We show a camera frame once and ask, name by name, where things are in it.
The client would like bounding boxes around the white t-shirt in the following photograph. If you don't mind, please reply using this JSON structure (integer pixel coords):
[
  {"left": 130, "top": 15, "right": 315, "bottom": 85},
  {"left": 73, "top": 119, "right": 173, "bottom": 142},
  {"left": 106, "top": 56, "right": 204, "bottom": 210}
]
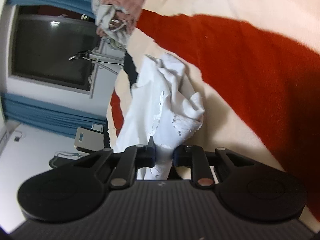
[{"left": 114, "top": 54, "right": 206, "bottom": 180}]

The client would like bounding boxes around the narrow blue curtain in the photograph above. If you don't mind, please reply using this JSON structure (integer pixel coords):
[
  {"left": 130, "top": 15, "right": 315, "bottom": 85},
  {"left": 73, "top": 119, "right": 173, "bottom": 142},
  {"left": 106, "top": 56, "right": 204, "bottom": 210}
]
[{"left": 2, "top": 92, "right": 108, "bottom": 140}]

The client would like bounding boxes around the dark window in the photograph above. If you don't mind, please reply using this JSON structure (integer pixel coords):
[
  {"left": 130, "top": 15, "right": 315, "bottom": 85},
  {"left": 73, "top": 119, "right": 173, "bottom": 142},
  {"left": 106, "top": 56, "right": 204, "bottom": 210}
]
[{"left": 9, "top": 5, "right": 102, "bottom": 95}]

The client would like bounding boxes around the black and white chair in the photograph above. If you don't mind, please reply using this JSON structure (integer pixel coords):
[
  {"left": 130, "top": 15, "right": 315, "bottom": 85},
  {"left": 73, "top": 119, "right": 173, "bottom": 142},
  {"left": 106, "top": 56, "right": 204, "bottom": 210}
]
[{"left": 74, "top": 124, "right": 110, "bottom": 155}]

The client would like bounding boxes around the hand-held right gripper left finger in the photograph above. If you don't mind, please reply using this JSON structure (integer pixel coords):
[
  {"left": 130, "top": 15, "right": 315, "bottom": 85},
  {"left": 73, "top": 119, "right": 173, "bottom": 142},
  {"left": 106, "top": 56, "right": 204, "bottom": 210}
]
[{"left": 72, "top": 137, "right": 156, "bottom": 189}]

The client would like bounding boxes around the wavy vanity mirror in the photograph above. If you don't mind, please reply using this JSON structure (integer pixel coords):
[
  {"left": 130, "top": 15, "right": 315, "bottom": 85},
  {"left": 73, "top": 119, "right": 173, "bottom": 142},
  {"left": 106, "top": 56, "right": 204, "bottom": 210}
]
[{"left": 49, "top": 151, "right": 82, "bottom": 168}]

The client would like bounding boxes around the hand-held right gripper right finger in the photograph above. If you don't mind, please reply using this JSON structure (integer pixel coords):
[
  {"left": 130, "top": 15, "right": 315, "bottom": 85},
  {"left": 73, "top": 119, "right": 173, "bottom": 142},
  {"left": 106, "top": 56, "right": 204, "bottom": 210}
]
[{"left": 174, "top": 144, "right": 253, "bottom": 189}]

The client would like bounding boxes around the garment steamer stand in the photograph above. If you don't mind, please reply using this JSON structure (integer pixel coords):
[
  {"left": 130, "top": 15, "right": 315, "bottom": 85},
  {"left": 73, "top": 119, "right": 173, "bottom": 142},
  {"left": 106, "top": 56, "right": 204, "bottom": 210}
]
[{"left": 69, "top": 41, "right": 125, "bottom": 99}]

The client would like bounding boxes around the striped fleece blanket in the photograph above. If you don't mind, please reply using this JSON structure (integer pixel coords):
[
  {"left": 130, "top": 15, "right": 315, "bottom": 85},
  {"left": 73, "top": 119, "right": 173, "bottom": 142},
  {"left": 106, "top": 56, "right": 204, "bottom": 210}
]
[{"left": 106, "top": 0, "right": 320, "bottom": 230}]

